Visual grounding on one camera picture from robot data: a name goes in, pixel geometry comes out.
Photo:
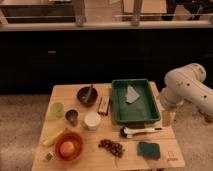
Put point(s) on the bunch of dark grapes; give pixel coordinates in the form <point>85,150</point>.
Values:
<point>114,148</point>

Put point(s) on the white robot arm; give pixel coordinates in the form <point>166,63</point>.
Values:
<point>187,83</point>

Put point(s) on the white ceramic cup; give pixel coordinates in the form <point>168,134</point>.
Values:
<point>92,120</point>

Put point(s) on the small metal cup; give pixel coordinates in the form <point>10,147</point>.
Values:
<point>72,117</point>

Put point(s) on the light green plastic cup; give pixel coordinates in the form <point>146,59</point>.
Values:
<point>57,109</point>

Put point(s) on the brown chocolate bar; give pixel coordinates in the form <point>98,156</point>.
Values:
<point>103,106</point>

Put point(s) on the green utensil in bowl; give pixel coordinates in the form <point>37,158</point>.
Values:
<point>88,94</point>

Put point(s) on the dark brown bowl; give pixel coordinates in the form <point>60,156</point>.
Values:
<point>82,92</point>

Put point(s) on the grey folded cloth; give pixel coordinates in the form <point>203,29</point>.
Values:
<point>131,95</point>

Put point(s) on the green plastic tray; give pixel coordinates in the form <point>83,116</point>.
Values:
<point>134,102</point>

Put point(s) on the orange plastic bowl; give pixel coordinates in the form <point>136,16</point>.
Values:
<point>78,143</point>

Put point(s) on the orange fruit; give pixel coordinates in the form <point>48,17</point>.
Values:
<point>66,149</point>

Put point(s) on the yellow banana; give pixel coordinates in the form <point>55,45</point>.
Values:
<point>51,140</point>

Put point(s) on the dark green sponge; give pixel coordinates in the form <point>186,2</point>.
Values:
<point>149,150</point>

